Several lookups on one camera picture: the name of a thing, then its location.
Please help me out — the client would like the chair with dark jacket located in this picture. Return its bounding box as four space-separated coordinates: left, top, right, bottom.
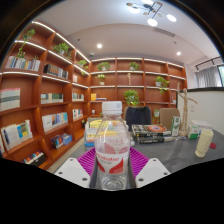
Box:
124 105 153 133

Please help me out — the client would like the clear plastic water bottle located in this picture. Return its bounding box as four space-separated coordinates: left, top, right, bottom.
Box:
94 100 132 192

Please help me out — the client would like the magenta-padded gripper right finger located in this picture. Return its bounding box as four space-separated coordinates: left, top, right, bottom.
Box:
128 146 172 190

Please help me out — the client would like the orange wooden shelf unit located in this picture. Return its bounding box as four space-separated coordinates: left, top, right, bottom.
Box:
0 20 188 171

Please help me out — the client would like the cream mug with red print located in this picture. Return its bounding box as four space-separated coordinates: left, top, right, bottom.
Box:
194 128 214 158

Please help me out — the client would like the grey curtain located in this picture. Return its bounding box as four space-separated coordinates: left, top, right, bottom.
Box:
194 65 223 89

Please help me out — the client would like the stack of colourful boxes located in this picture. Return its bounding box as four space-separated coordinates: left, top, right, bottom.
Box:
83 118 103 148

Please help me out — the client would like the white cardboard box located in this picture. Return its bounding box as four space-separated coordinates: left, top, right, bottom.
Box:
190 119 213 132

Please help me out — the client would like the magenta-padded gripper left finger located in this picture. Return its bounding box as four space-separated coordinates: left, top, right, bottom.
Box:
54 147 101 190

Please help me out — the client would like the tall green white carton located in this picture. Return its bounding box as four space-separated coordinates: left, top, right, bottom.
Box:
170 115 181 138

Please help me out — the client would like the multi-bulb ceiling lamp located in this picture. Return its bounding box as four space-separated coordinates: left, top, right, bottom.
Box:
125 0 178 28

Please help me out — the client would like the wooden artist mannequin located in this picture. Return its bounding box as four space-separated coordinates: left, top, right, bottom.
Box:
175 83 198 138

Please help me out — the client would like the ceiling air vent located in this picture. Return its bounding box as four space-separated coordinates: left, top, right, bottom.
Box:
153 27 176 38

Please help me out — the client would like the window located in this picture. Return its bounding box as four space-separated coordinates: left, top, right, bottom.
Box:
217 64 224 88

